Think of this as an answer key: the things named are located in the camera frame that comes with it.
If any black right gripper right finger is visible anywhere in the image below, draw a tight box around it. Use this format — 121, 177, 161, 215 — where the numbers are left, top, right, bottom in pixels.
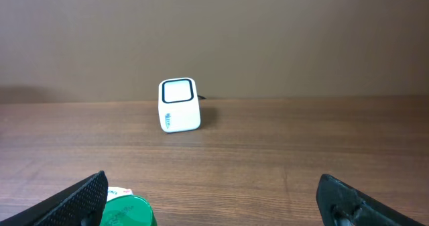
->
316, 174, 424, 226

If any white barcode scanner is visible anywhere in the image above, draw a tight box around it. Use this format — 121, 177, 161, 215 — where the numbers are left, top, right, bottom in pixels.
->
158, 77, 201, 133

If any green lid jar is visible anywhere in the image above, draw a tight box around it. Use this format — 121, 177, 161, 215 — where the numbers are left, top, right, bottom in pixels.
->
100, 186, 158, 226

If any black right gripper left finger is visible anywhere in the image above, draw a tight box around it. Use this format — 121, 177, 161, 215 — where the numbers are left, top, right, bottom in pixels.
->
1, 170, 109, 226

